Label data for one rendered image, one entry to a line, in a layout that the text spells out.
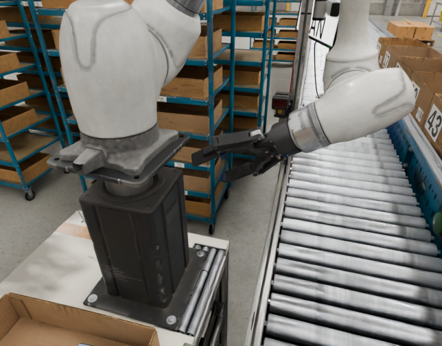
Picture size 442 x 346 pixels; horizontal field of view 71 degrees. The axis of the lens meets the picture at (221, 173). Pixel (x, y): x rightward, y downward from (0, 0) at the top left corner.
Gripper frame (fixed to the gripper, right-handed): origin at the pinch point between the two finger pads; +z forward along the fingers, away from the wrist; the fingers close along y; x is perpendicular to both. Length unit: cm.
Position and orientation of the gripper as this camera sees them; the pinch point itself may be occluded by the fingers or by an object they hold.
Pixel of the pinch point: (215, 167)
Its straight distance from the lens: 72.0
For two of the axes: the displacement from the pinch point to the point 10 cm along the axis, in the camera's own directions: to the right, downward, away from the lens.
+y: -5.7, -2.7, -7.8
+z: -8.2, 3.3, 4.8
